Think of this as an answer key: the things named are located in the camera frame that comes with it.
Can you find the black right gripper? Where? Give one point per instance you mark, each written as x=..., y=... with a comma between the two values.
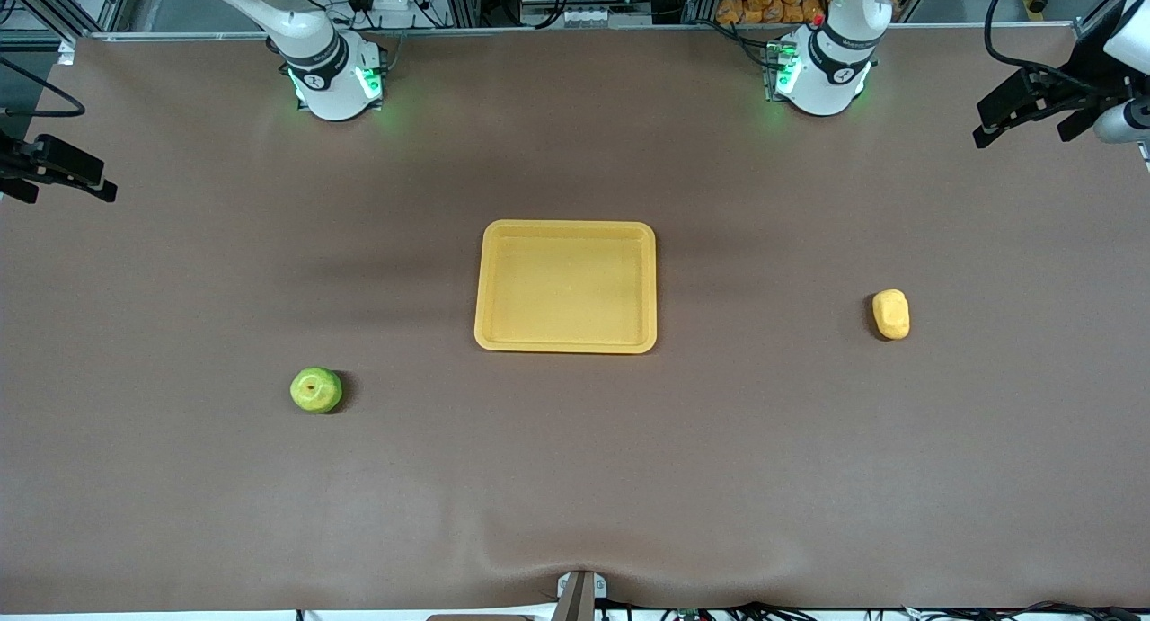
x=20, y=164

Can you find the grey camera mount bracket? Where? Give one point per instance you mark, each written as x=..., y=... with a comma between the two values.
x=579, y=596

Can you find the green apple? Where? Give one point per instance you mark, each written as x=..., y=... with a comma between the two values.
x=316, y=390

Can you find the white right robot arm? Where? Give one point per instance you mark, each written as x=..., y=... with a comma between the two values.
x=328, y=91

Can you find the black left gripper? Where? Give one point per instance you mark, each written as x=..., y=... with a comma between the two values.
x=1081, y=85

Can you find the aluminium table edge rail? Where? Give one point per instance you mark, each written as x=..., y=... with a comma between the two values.
x=629, y=29

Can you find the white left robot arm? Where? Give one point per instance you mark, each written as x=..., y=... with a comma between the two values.
x=831, y=82

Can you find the yellow plastic tray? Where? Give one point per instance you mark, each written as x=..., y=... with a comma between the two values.
x=566, y=288

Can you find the yellow potato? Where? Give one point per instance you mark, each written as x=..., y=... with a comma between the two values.
x=890, y=315

